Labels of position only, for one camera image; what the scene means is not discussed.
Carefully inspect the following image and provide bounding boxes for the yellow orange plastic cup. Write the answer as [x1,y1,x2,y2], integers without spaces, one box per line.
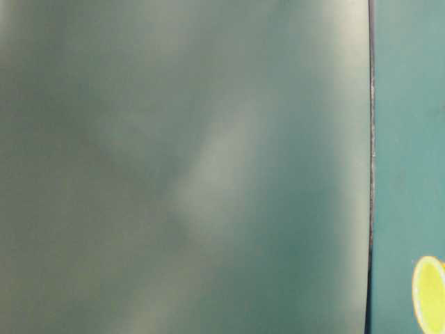
[412,256,444,334]

